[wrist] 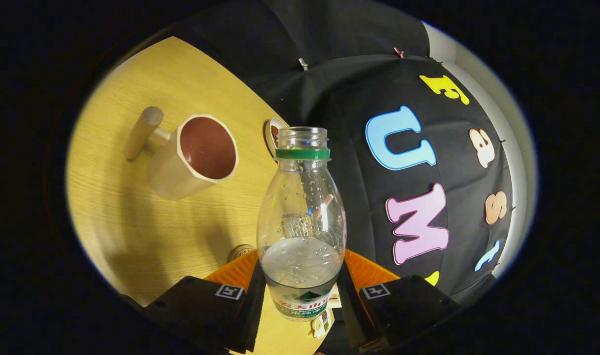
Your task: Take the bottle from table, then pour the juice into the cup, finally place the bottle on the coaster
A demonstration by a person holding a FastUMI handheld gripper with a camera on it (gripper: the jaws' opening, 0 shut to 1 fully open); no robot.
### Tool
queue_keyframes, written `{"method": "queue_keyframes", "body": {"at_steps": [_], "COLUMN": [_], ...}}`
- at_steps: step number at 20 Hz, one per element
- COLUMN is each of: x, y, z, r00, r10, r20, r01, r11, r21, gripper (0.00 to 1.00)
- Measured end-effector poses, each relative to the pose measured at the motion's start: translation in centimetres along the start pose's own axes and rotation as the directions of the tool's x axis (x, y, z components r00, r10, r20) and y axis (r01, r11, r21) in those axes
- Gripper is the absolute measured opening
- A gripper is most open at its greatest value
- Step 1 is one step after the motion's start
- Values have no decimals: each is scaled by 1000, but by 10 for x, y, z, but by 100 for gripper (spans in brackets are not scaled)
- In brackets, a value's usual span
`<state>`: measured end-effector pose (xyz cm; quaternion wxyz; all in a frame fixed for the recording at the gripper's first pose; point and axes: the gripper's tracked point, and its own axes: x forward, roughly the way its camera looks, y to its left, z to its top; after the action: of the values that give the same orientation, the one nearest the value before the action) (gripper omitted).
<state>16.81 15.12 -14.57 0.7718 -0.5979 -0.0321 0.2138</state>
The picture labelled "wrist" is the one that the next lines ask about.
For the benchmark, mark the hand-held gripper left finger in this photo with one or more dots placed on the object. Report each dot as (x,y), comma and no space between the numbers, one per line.
(201,305)

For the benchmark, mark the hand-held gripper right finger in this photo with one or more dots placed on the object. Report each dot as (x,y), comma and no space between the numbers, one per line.
(408,308)

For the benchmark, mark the round cork coaster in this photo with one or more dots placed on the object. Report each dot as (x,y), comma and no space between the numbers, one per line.
(240,252)

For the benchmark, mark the clear plastic juice bottle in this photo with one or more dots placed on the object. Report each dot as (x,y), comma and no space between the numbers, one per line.
(300,217)

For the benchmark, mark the white divided dish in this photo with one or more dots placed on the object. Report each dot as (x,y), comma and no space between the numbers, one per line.
(321,324)

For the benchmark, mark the wooden table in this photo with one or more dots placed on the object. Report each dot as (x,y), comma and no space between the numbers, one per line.
(132,227)

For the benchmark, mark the brown food piece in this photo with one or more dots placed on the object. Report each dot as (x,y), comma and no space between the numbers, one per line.
(275,135)

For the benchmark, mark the white round plate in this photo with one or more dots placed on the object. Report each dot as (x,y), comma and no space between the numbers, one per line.
(269,133)

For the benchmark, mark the copper clip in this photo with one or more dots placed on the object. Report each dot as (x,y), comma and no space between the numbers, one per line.
(397,52)

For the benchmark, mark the silver clip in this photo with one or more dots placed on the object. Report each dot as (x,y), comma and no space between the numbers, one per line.
(303,63)

